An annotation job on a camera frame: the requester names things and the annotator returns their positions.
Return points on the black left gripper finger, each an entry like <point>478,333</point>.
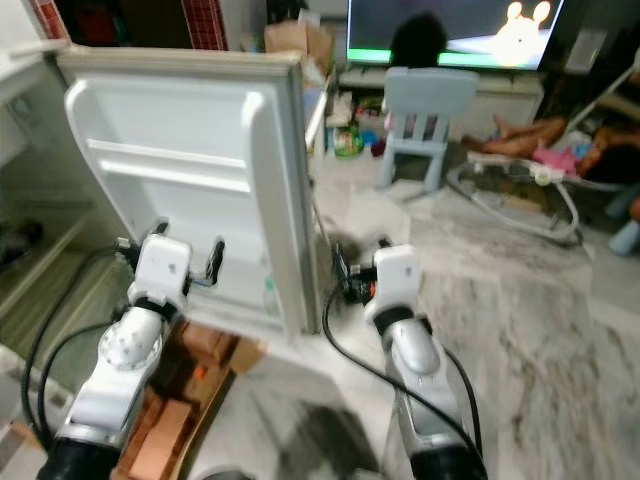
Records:
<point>140,238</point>
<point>215,264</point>

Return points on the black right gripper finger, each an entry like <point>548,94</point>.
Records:
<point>341,268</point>
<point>382,243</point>

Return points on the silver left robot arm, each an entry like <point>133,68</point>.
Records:
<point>125,350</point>

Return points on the white fridge door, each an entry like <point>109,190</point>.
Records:
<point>180,120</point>

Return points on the clear plastic bottle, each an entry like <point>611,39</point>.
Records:
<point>271,297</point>

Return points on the green toy bowl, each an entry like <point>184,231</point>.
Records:
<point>347,143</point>

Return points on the light blue child chair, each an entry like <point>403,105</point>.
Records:
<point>430,90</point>

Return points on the lying child in pink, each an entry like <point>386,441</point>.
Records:
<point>530,138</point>

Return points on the white television stand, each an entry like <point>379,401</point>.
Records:
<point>505,88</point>

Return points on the child with dark hair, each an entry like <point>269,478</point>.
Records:
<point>420,42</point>

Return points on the brown cardboard box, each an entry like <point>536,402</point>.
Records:
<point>298,40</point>

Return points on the flat screen television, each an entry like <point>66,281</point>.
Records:
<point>480,25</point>

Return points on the light blue cup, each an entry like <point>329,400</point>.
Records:
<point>625,238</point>

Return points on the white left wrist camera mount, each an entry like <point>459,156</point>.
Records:
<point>165,265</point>

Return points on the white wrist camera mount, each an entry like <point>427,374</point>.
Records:
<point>398,272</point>
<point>165,265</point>

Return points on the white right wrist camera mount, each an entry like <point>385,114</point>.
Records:
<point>398,272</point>

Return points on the white frame baby bouncer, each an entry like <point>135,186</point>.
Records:
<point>510,172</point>

